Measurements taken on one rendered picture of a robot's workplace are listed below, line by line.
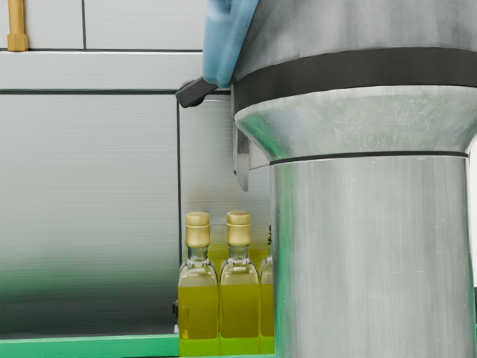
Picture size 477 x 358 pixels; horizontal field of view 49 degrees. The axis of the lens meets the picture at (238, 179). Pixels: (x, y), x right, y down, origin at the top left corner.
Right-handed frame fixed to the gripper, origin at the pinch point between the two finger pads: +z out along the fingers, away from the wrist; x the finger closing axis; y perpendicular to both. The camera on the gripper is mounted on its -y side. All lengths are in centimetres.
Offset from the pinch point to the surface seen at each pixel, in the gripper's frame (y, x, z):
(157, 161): -12.4, 14.6, -0.7
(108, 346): -19.4, 2.6, 25.9
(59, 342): -26.6, 2.6, 24.9
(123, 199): -18.3, 14.5, 5.7
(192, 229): -6.6, -2.0, 6.7
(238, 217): -0.2, -1.9, 5.1
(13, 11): -33.6, 12.4, -24.2
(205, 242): -4.7, -1.8, 8.6
